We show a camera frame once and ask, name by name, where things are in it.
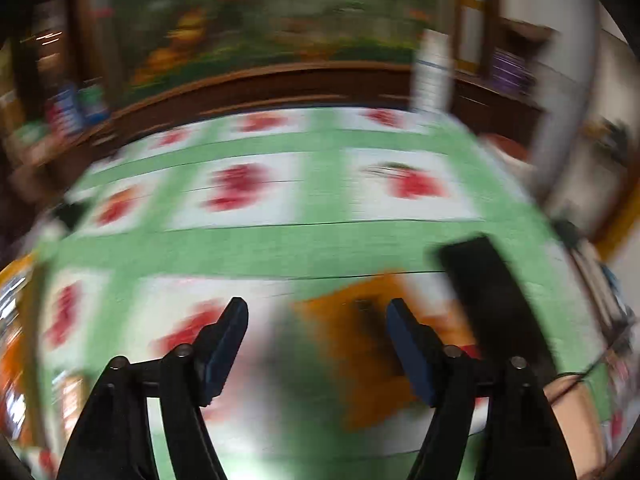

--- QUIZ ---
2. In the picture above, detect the orange snack packet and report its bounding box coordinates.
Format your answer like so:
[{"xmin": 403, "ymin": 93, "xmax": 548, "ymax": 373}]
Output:
[{"xmin": 296, "ymin": 273, "xmax": 480, "ymax": 431}]

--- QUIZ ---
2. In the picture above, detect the black remote-like object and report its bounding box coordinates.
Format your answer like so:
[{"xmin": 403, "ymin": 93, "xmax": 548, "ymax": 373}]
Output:
[{"xmin": 437, "ymin": 235, "xmax": 558, "ymax": 387}]

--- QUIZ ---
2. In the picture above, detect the green fruit pattern tablecloth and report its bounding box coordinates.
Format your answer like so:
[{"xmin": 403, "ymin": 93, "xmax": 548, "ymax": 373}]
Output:
[{"xmin": 38, "ymin": 107, "xmax": 604, "ymax": 479}]

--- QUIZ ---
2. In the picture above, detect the white box with yellow tape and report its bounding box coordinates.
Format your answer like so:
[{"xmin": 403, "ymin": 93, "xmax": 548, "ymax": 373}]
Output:
[{"xmin": 1, "ymin": 252, "xmax": 46, "ymax": 448}]

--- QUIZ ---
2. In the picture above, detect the flower mural panel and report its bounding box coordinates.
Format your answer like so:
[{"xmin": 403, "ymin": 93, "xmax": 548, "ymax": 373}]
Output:
[{"xmin": 107, "ymin": 0, "xmax": 439, "ymax": 106}]

